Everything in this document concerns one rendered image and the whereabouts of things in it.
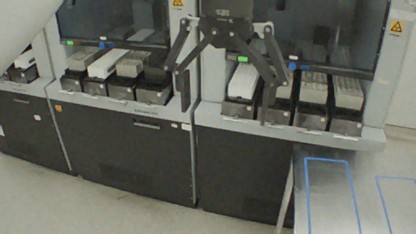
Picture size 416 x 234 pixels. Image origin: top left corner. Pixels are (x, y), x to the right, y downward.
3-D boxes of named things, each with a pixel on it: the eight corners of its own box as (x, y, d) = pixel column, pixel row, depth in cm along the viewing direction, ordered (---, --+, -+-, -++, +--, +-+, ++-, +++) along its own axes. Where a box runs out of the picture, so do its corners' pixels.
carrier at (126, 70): (139, 75, 149) (138, 64, 146) (137, 78, 147) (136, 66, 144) (119, 73, 152) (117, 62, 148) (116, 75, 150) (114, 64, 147)
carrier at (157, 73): (168, 80, 145) (167, 67, 142) (166, 81, 144) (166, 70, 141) (146, 76, 148) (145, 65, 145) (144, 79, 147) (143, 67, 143)
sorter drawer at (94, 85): (144, 45, 208) (143, 32, 203) (162, 46, 204) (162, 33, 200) (79, 97, 149) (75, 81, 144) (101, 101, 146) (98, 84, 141)
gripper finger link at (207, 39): (221, 33, 44) (214, 27, 44) (175, 79, 51) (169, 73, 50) (227, 26, 48) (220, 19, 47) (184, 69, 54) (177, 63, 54)
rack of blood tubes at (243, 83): (241, 69, 159) (242, 58, 155) (261, 72, 156) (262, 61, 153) (227, 98, 135) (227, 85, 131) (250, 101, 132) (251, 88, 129)
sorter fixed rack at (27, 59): (47, 49, 188) (45, 41, 185) (58, 50, 186) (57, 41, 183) (15, 69, 164) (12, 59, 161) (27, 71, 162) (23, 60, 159)
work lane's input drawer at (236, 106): (249, 56, 191) (249, 42, 186) (271, 58, 188) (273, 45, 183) (218, 121, 132) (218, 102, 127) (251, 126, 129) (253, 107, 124)
